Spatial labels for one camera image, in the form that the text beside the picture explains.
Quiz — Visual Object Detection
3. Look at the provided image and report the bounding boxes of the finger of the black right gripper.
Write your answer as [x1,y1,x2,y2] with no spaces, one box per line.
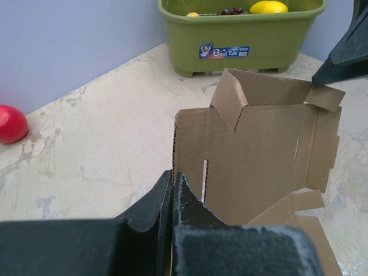
[312,0,367,86]

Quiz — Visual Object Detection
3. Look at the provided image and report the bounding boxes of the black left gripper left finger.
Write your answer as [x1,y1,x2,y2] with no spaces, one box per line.
[1,171,173,275]

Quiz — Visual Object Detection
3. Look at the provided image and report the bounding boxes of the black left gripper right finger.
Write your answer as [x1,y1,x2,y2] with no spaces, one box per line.
[172,173,324,275]

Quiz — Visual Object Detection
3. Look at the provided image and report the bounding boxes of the brown cardboard box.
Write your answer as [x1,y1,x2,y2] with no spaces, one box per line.
[172,69,345,275]

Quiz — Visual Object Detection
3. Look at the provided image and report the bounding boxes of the yellow lemon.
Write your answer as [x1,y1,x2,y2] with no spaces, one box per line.
[250,1,289,14]

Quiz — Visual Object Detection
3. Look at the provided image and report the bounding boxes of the dark purple grapes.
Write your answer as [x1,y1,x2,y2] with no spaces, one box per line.
[217,8,244,16]

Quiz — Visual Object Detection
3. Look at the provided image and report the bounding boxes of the green plastic tub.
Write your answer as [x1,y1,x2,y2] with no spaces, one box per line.
[158,1,327,78]

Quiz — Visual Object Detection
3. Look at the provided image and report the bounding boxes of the orange fruit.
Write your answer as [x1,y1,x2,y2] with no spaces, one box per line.
[186,12,200,17]

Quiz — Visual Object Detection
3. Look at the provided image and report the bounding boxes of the red apple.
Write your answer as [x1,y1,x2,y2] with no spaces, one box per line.
[1,105,28,144]

